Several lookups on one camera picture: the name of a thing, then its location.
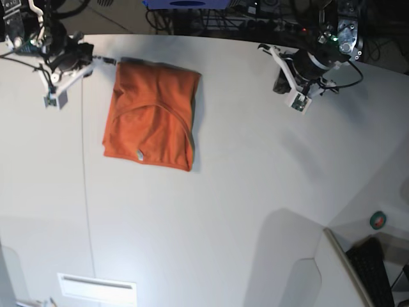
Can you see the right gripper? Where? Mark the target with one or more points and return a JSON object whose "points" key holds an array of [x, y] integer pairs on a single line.
{"points": [[74, 55]]}

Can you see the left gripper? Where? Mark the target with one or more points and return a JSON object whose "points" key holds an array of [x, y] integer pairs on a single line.
{"points": [[305, 66]]}

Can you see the orange t-shirt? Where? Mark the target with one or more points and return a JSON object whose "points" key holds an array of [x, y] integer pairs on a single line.
{"points": [[151, 114]]}

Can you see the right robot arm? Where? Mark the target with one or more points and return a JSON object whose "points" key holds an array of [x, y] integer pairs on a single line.
{"points": [[34, 29]]}

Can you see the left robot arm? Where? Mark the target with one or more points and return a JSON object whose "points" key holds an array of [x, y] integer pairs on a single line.
{"points": [[329, 39]]}

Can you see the black power strip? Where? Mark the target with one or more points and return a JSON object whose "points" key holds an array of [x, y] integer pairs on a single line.
{"points": [[279, 25]]}

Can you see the blue box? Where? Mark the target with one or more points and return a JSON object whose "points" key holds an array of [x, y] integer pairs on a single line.
{"points": [[186, 4]]}

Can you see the green tape roll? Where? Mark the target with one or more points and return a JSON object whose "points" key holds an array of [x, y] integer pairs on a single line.
{"points": [[378, 220]]}

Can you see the black keyboard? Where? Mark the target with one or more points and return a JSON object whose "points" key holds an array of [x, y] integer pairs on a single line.
{"points": [[367, 261]]}

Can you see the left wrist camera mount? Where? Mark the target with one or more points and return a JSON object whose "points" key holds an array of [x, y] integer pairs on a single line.
{"points": [[302, 93]]}

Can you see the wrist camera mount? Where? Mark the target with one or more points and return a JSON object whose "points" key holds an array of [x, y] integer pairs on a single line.
{"points": [[302, 93], [57, 84]]}

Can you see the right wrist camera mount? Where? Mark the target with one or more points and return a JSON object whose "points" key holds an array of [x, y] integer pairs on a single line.
{"points": [[57, 84]]}

